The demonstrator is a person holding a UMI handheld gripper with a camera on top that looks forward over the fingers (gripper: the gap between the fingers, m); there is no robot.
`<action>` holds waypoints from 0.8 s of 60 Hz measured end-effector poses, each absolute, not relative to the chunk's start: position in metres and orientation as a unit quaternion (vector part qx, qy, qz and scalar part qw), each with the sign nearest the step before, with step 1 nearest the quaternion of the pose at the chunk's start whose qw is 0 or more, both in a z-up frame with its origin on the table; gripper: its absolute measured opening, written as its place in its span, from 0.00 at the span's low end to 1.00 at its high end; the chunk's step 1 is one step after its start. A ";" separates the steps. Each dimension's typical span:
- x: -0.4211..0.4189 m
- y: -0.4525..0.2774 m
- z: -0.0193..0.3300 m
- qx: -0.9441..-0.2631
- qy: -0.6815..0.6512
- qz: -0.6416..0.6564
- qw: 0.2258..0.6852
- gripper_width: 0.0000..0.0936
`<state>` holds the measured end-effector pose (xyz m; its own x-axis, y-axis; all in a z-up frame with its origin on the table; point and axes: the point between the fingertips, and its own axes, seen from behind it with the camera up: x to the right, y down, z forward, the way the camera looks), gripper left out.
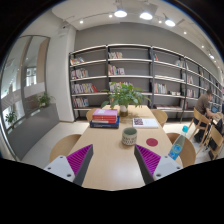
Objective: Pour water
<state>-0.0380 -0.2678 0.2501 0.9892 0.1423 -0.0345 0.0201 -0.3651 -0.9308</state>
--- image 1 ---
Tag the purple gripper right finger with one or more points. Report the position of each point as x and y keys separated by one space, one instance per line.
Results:
x=153 y=166

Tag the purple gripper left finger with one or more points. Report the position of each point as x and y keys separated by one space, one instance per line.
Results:
x=72 y=167

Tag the plastic water bottle blue cap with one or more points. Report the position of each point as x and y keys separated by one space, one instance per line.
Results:
x=178 y=144

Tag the wooden chair near left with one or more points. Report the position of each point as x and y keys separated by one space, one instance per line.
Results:
x=64 y=146

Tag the speckled ceramic mug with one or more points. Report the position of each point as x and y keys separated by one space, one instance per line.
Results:
x=129 y=136

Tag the wooden chair near right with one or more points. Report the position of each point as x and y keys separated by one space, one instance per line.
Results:
x=188 y=154

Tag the white open magazine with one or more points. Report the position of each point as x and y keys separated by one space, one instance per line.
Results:
x=145 y=123

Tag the wooden chair far right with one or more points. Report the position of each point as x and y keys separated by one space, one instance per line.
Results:
x=160 y=115

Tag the wooden chair far left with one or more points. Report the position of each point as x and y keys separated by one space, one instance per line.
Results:
x=89 y=114

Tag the dark blue bottom book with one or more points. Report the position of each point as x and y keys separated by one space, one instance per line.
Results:
x=105 y=125

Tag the red middle book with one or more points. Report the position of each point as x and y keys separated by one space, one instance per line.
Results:
x=110 y=121

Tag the pink top book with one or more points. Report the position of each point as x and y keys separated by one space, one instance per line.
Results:
x=104 y=114

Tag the wooden folding chair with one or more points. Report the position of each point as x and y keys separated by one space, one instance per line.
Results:
x=214 y=142
x=201 y=123

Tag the potted plant by window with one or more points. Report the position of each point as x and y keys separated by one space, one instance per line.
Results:
x=44 y=100

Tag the green potted plant on table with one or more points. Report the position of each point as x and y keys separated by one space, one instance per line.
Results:
x=123 y=95

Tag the potted plant lower left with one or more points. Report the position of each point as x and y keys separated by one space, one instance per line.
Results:
x=11 y=117

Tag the seated man brown shirt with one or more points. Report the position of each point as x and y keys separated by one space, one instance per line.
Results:
x=202 y=106

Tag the large grey bookshelf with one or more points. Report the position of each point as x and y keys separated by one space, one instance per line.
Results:
x=170 y=81

